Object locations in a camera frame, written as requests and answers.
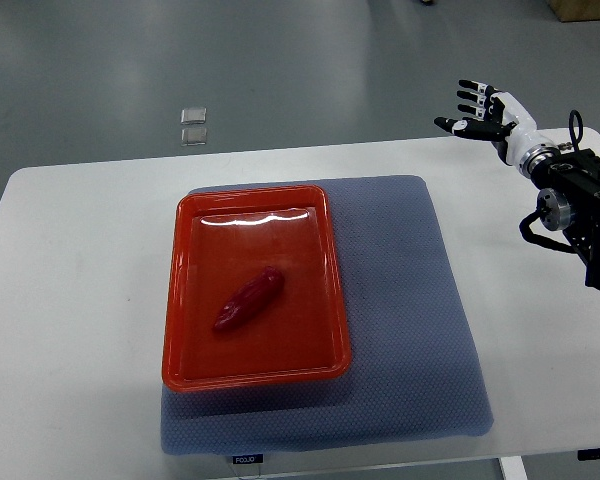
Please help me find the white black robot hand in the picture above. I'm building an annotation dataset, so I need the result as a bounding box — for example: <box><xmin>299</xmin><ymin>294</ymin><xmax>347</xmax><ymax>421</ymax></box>
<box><xmin>434</xmin><ymin>80</ymin><xmax>559</xmax><ymax>178</ymax></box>

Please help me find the red pepper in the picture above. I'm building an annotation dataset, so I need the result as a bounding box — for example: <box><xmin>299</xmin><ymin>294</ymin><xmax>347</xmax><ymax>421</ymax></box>
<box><xmin>212</xmin><ymin>266</ymin><xmax>285</xmax><ymax>332</ymax></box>

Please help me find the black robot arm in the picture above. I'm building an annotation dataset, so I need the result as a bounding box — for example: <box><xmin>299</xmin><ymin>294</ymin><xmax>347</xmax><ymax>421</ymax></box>
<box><xmin>519</xmin><ymin>110</ymin><xmax>600</xmax><ymax>291</ymax></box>

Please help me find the red plastic tray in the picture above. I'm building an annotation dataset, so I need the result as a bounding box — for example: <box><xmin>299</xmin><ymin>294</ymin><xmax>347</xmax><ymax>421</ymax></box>
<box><xmin>162</xmin><ymin>185</ymin><xmax>352</xmax><ymax>393</ymax></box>

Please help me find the cardboard box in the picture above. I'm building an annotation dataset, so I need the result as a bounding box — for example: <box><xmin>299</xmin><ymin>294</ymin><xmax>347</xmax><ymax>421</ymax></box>
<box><xmin>546</xmin><ymin>0</ymin><xmax>600</xmax><ymax>22</ymax></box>

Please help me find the blue-grey textured mat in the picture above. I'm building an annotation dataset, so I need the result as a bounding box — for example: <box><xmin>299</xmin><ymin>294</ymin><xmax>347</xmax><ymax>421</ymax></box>
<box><xmin>161</xmin><ymin>175</ymin><xmax>493</xmax><ymax>456</ymax></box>

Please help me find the lower metal floor plate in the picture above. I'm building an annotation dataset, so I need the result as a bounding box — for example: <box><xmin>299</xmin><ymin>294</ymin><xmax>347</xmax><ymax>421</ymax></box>
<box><xmin>181</xmin><ymin>127</ymin><xmax>208</xmax><ymax>146</ymax></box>

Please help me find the metal floor plate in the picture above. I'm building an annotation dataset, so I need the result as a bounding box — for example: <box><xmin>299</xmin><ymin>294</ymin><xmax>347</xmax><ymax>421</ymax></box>
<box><xmin>181</xmin><ymin>127</ymin><xmax>208</xmax><ymax>146</ymax></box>
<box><xmin>180</xmin><ymin>107</ymin><xmax>207</xmax><ymax>125</ymax></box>

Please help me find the upper metal floor plate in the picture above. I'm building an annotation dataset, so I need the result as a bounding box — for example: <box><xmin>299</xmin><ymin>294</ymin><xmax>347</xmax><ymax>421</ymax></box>
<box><xmin>180</xmin><ymin>107</ymin><xmax>207</xmax><ymax>125</ymax></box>

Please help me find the white table leg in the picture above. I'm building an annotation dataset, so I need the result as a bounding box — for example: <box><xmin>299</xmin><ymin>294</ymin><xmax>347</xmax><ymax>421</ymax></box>
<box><xmin>498</xmin><ymin>456</ymin><xmax>528</xmax><ymax>480</ymax></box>

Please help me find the black table control panel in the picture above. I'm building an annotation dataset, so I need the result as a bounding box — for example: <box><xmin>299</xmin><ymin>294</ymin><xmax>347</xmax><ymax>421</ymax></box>
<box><xmin>577</xmin><ymin>448</ymin><xmax>600</xmax><ymax>462</ymax></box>

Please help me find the black label tag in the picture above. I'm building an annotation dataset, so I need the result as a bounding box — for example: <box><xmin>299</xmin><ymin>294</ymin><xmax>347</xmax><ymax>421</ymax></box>
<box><xmin>232</xmin><ymin>454</ymin><xmax>264</xmax><ymax>465</ymax></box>

